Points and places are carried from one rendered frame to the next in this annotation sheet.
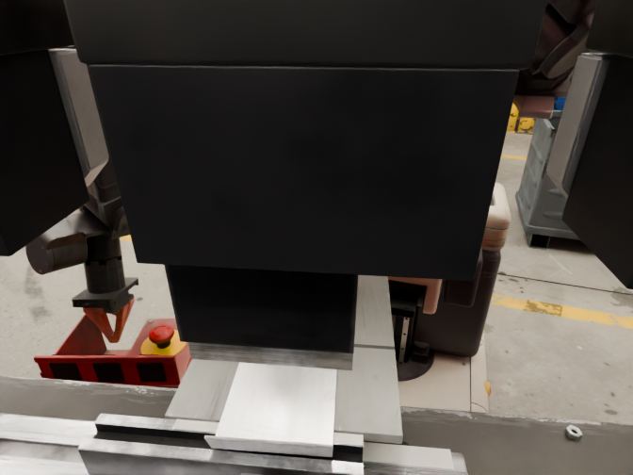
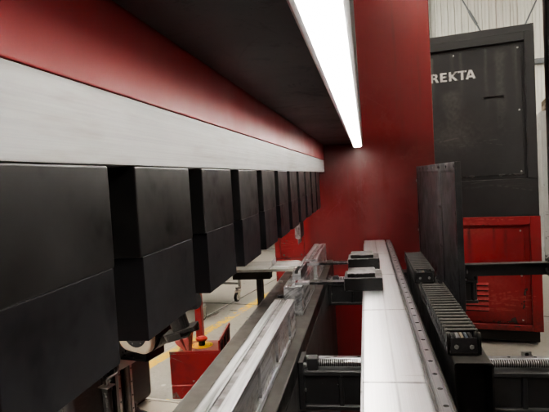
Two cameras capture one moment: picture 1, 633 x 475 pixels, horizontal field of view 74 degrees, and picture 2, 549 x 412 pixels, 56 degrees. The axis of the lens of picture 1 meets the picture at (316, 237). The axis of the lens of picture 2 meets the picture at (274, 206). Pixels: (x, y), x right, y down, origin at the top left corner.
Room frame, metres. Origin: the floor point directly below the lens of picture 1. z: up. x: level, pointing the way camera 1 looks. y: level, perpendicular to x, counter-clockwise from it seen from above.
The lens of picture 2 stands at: (0.12, 1.94, 1.32)
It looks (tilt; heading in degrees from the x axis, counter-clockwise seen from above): 3 degrees down; 275
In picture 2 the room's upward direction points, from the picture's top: 3 degrees counter-clockwise
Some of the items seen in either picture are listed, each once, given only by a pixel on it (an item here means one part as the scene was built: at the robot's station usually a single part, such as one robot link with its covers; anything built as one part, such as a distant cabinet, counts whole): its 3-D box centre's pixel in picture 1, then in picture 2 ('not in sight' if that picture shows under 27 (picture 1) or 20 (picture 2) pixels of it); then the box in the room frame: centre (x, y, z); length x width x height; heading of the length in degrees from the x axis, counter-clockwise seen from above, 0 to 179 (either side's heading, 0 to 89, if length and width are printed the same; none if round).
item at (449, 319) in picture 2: not in sight; (444, 311); (-0.14, 0.83, 1.02); 0.44 x 0.06 x 0.04; 85
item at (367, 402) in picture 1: (302, 317); (261, 266); (0.34, 0.01, 1.00); 0.26 x 0.18 x 0.01; 175
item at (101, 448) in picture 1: (224, 454); (300, 270); (0.19, 0.07, 0.99); 0.20 x 0.03 x 0.03; 85
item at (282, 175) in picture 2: not in sight; (268, 203); (0.25, 0.60, 1.26); 0.15 x 0.09 x 0.17; 85
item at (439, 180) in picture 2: not in sight; (434, 220); (-0.34, -0.16, 1.12); 1.13 x 0.02 x 0.44; 85
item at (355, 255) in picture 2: not in sight; (342, 260); (0.04, 0.04, 1.01); 0.26 x 0.12 x 0.05; 175
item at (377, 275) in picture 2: not in sight; (337, 279); (0.07, 0.38, 1.01); 0.26 x 0.12 x 0.05; 175
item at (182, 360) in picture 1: (137, 362); (203, 359); (0.52, 0.30, 0.75); 0.20 x 0.16 x 0.18; 90
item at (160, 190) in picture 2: not in sight; (133, 245); (0.32, 1.40, 1.26); 0.15 x 0.09 x 0.17; 85
